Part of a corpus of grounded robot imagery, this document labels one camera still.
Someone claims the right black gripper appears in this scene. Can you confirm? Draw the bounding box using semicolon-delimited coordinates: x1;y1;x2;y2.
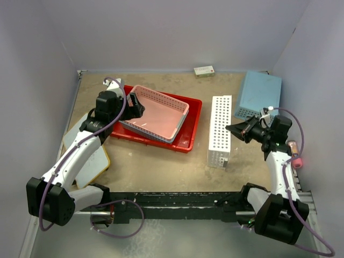
226;116;271;144

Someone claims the white perforated basket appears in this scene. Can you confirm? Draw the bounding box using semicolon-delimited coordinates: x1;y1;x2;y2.
207;95;232;169

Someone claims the pink perforated basket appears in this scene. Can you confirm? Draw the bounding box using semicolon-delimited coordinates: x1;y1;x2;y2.
120;85;189;144

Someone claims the light blue perforated basket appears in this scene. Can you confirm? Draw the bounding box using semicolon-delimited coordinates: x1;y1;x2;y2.
234;71;282;120

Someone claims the red plastic tray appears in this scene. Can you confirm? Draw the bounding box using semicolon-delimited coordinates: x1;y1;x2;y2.
111;85;202;153

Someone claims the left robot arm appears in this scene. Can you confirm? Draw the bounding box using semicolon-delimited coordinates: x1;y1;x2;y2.
26;90;145;231

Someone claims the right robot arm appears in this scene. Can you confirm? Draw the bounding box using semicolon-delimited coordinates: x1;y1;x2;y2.
226;115;309;245

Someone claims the pink marker pen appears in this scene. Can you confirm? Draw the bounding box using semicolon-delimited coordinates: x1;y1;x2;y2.
287;141;303;169

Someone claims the small white red box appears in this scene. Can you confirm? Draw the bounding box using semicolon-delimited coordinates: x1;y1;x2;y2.
193;66;215;78

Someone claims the yellow-rimmed whiteboard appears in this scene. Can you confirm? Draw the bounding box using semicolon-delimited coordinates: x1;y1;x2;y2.
62;113;111;190

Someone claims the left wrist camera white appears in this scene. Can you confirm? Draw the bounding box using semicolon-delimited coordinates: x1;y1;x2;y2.
103;78;124;96

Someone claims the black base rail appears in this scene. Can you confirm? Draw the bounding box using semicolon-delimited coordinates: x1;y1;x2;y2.
88;182;259;225

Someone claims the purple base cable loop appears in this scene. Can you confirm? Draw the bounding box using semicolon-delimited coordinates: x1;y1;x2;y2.
90;199;146;239

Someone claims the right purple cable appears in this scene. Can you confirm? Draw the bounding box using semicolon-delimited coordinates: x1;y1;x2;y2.
268;106;336;257

